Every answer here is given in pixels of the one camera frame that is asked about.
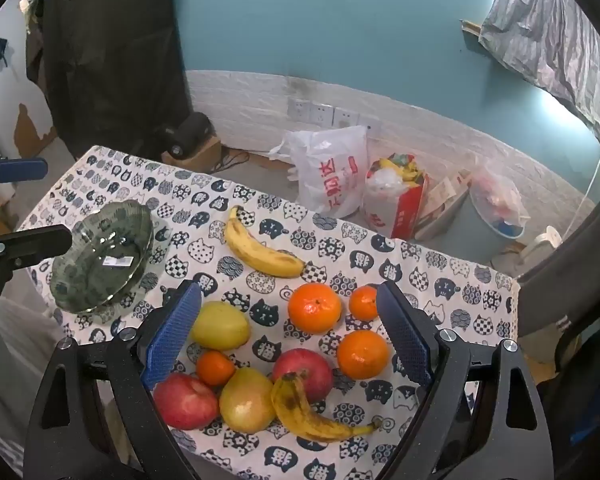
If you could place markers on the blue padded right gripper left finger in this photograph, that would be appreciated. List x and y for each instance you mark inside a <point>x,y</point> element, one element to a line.
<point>164,332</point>

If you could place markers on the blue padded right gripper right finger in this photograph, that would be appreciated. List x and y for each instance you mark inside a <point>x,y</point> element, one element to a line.
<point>411,347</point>

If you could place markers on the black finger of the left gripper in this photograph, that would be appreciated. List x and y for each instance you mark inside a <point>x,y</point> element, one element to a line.
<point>29,247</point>

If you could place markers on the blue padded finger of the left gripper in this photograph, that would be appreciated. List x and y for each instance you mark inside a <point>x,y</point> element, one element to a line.
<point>19,170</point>

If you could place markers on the green yellow pear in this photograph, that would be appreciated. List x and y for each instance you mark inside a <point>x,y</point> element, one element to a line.
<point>220,326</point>

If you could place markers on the large orange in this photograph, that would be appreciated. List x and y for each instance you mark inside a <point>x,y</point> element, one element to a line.
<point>362,355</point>
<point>314,308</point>

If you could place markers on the small orange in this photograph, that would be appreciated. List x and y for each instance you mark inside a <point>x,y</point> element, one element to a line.
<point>362,303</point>
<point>214,368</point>

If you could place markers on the red apple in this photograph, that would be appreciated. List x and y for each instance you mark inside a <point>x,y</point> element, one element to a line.
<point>313,368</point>
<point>185,403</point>

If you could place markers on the large orange top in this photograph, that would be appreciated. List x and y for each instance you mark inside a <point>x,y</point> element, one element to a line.
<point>314,308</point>

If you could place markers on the yellow red pear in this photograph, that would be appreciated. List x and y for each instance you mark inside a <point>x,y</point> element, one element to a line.
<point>245,401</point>

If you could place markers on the yellow banana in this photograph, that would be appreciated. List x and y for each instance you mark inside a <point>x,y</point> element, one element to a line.
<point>261,258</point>

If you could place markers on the spotted banana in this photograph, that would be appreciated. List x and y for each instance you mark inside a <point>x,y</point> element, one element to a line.
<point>294,412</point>

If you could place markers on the cat pattern tablecloth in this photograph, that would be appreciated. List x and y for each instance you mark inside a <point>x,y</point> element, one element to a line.
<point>189,212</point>

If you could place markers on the red white box of trash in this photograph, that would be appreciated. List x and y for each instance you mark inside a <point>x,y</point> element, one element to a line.
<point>395,188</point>

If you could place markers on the black hanging coat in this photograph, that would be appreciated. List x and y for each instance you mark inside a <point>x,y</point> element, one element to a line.
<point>113,73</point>

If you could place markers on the black speaker on box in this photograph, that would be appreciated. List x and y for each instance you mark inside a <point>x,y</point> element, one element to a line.
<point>183,141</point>

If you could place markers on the white plastic bag red print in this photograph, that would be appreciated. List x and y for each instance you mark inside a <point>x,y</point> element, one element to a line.
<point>330,167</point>

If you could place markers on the grey curtain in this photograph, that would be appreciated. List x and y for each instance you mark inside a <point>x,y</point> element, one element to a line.
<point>552,45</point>

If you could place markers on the wall power sockets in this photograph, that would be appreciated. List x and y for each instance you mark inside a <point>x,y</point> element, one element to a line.
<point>329,116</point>

